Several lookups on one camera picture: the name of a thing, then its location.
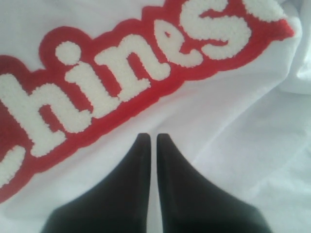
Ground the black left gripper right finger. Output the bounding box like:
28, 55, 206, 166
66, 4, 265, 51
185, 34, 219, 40
156, 133, 272, 233

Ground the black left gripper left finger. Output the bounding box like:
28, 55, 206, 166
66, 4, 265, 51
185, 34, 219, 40
42, 133, 151, 233

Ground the white t-shirt with red logo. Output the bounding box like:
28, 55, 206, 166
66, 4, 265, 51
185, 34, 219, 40
0, 0, 311, 233

